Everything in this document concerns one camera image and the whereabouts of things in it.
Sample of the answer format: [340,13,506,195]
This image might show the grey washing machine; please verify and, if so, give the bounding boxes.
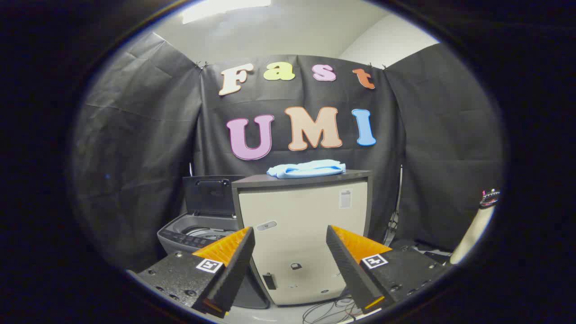
[157,214,270,310]

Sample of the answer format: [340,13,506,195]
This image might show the white pole with dark cap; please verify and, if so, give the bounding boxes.
[450,189,501,265]

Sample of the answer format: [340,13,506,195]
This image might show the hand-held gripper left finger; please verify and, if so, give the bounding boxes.
[135,226,256,319]

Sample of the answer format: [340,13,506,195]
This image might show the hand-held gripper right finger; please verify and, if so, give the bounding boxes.
[326,225,450,315]

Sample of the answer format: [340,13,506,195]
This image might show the black backdrop cloth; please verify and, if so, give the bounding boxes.
[72,31,504,270]

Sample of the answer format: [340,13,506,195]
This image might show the beige cabinet with dark top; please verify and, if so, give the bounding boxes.
[231,170,374,306]

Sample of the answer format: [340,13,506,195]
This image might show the light blue shirt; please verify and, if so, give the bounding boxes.
[266,159,347,180]

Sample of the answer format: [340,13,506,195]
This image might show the hanging grey cable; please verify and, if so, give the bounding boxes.
[382,211,402,246]

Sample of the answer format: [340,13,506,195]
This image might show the ceiling light panel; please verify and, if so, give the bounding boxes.
[180,0,273,25]

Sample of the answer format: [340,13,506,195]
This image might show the tangled floor cables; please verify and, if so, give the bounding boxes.
[301,295,360,324]

